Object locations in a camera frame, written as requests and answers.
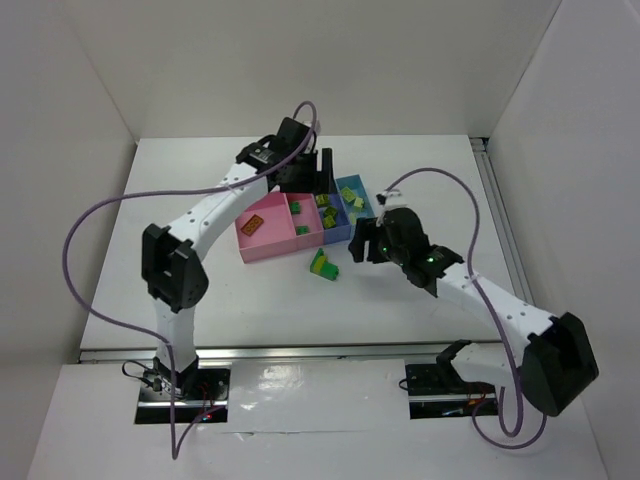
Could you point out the aluminium rail right side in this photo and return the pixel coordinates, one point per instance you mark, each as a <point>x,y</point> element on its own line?
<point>500,217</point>

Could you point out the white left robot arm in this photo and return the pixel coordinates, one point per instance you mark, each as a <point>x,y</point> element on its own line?
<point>173,255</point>

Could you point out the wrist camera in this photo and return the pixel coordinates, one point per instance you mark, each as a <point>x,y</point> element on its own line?
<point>258,156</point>
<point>441,258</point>

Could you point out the green yellow lego assembly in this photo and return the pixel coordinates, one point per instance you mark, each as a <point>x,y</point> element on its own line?
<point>322,267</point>

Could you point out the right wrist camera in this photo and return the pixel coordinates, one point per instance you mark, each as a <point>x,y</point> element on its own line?
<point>441,258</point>

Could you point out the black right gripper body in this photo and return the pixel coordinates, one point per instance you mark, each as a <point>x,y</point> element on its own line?
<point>367,240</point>

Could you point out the light blue bin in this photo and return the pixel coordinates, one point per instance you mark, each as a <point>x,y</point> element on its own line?
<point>355,183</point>

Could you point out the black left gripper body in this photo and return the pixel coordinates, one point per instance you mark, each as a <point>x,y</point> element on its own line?
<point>310,176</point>

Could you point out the aluminium rail front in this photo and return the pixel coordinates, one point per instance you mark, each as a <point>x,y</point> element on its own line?
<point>228,354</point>

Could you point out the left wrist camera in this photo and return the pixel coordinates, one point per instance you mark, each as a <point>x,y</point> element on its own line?
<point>258,156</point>

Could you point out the lime lego brick long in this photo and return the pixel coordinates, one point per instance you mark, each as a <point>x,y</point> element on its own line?
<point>347,194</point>

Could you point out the purple-blue bin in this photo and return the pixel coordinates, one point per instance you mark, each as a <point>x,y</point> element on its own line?
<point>342,231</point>

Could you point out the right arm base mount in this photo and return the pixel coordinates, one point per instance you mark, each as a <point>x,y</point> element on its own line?
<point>436,391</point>

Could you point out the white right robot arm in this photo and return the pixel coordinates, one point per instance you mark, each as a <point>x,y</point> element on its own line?
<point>550,356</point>

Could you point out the lime lego brick pair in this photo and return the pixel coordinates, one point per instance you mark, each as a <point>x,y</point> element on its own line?
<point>322,200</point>

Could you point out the large pink bin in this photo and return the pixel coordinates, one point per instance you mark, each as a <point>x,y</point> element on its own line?
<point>275,237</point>

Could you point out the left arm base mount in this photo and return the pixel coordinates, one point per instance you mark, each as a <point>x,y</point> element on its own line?
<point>207,396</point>

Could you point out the aluminium rail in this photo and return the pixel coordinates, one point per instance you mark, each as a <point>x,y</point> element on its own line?
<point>228,354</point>
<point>500,217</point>

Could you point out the brown lego plate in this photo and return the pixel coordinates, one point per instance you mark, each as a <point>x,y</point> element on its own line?
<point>250,227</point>

